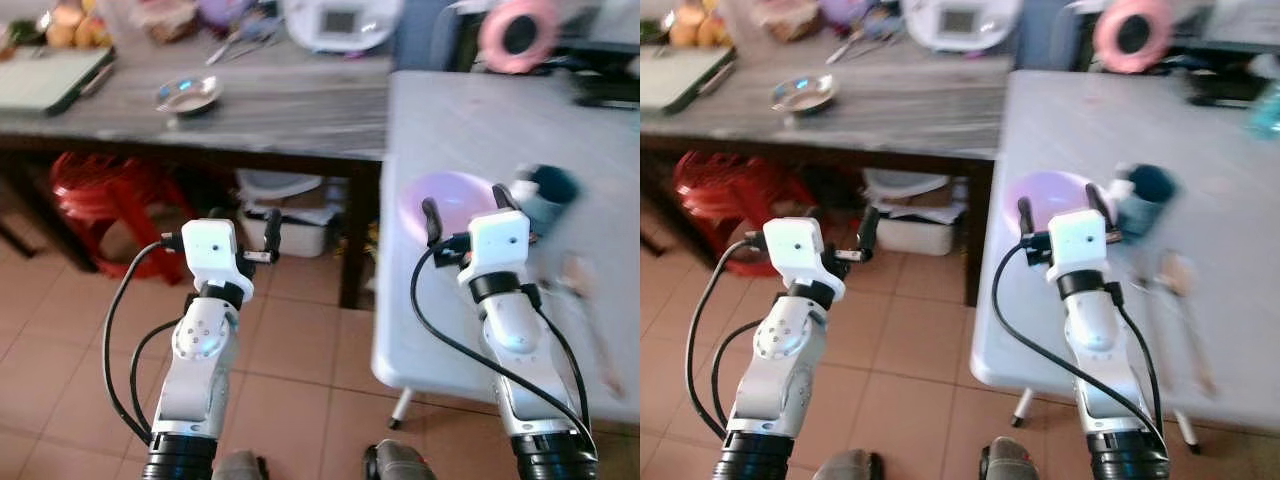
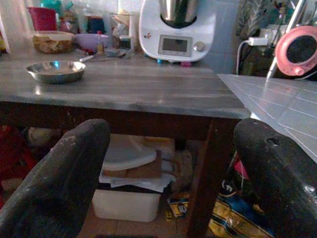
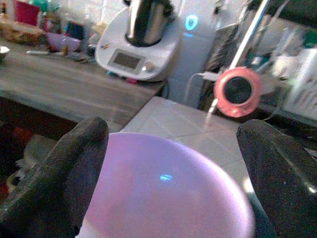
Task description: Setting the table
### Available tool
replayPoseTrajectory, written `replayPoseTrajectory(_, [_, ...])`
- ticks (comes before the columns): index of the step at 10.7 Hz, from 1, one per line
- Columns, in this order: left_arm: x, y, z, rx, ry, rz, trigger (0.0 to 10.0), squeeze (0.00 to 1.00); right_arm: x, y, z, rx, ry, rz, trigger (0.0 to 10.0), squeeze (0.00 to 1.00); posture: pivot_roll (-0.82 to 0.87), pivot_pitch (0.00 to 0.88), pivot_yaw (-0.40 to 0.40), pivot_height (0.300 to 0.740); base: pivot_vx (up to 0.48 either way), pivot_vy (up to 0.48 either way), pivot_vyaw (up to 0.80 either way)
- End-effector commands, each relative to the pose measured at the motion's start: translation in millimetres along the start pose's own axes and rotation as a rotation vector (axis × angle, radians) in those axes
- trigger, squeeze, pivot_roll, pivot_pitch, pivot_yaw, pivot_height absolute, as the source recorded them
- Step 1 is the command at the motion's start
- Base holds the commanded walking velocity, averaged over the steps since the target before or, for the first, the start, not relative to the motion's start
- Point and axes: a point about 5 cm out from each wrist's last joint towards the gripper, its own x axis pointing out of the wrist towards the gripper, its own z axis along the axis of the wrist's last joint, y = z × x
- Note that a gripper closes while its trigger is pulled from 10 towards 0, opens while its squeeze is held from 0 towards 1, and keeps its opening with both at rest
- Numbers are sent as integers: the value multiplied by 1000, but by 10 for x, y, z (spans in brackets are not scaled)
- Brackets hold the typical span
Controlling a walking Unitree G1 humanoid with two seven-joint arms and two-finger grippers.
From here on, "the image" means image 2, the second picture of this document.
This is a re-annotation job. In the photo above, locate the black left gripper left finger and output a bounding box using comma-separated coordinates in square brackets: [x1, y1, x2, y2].
[0, 119, 111, 238]

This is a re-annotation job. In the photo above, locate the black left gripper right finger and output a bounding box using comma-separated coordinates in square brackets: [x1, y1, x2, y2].
[233, 118, 317, 238]

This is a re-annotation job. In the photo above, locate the red plastic stool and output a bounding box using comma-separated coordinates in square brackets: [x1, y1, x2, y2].
[0, 125, 38, 209]

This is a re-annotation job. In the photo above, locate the yellow and blue bag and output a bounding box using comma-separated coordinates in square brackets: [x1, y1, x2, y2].
[208, 190, 275, 238]

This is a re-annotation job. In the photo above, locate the white tiled counter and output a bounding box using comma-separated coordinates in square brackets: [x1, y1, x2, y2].
[217, 73, 317, 164]

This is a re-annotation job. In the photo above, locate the white plastic storage box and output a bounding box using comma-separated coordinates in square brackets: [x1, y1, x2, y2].
[92, 188, 161, 223]

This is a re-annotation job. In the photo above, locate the white plastic lid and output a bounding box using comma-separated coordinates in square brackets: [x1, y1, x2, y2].
[102, 135, 158, 172]

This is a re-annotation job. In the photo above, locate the stack of white papers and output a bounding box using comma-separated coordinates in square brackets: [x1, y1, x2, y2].
[99, 171, 176, 194]

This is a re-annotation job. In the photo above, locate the shallow steel bowl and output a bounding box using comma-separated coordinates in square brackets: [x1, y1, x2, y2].
[26, 60, 87, 84]

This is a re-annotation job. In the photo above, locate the grey top wooden table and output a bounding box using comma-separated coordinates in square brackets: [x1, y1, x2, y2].
[0, 51, 251, 238]

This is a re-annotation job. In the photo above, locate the tan woven basket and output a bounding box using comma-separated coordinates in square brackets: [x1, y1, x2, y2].
[32, 31, 75, 55]

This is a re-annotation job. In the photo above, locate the white USB charger plug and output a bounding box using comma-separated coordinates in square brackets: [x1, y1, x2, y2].
[248, 37, 269, 47]

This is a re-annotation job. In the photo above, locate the purple plastic bowl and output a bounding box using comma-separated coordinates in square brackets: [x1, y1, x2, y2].
[74, 33, 110, 52]

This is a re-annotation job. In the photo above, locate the dark blue jar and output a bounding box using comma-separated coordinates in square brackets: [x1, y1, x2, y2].
[86, 16, 106, 34]

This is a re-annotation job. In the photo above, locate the red plastic container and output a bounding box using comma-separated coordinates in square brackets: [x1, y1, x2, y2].
[27, 6, 58, 32]

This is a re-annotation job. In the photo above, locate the white kitchen food processor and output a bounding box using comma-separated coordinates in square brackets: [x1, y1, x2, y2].
[138, 0, 217, 63]

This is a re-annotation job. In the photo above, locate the pink round ring device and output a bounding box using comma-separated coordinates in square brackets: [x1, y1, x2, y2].
[274, 25, 317, 76]

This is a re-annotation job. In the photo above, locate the white charger cable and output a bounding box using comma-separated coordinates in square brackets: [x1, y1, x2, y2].
[235, 40, 251, 75]

